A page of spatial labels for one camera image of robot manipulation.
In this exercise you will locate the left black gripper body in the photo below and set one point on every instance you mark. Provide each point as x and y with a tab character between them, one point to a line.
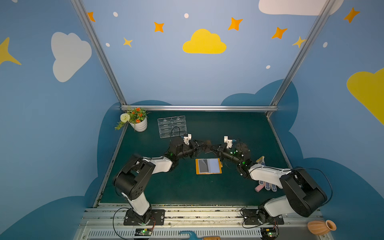
193	145

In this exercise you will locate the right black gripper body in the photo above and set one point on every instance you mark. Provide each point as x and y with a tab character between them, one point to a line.
223	150

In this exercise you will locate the silver credit card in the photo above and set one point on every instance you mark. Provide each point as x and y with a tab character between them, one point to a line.
203	166
207	144

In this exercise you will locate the clear plastic organizer tray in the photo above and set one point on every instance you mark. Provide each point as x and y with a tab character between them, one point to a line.
172	127

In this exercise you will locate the yellow leather card holder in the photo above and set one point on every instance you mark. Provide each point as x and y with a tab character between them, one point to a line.
215	167

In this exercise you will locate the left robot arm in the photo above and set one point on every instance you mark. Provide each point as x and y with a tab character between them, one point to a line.
134	177

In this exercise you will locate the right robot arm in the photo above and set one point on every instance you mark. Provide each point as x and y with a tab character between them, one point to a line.
302	194

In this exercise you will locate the potted flower plant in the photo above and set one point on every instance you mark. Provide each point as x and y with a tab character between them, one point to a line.
137	118

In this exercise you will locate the right controller board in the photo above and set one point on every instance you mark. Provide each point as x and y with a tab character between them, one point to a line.
269	234

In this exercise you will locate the controller board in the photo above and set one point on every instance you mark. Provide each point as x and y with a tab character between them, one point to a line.
143	232
269	234

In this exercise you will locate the left controller board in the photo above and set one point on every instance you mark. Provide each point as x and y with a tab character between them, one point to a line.
143	232

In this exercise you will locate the terracotta clay vase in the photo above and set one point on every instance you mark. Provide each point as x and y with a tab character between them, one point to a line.
320	228

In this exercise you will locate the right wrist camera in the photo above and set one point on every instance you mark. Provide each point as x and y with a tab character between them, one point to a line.
228	142

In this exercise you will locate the aluminium frame rear bar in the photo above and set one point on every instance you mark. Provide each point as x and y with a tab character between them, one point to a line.
203	108

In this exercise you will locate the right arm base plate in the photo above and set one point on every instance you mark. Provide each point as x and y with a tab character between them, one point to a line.
257	217

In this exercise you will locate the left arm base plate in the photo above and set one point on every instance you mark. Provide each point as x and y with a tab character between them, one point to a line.
149	218

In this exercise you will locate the teal handled tool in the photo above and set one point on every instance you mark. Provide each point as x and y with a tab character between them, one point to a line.
193	236

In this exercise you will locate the aluminium front rail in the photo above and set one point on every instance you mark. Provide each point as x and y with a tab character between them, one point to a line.
107	223

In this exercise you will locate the aluminium frame right post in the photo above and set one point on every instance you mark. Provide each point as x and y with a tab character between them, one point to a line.
304	50

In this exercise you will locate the aluminium frame post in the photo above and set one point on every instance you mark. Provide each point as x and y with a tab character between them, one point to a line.
88	26
304	50

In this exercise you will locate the aluminium frame left post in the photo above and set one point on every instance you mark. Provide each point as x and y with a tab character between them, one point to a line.
88	26

